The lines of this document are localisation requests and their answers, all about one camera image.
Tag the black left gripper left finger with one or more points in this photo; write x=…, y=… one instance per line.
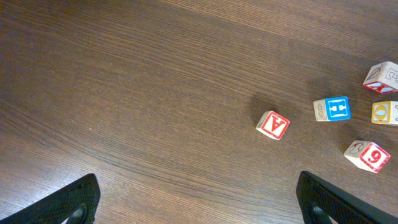
x=74, y=203

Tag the red number 6 block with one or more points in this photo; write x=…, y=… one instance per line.
x=367, y=155

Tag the red X wooden block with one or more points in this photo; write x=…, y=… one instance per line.
x=382, y=78

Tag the blue letter H block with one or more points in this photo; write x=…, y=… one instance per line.
x=332, y=109

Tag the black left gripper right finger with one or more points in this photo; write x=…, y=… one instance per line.
x=322, y=202

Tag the plain K wooden block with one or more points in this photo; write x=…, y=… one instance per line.
x=384, y=112

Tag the red letter A block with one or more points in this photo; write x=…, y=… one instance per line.
x=273, y=125

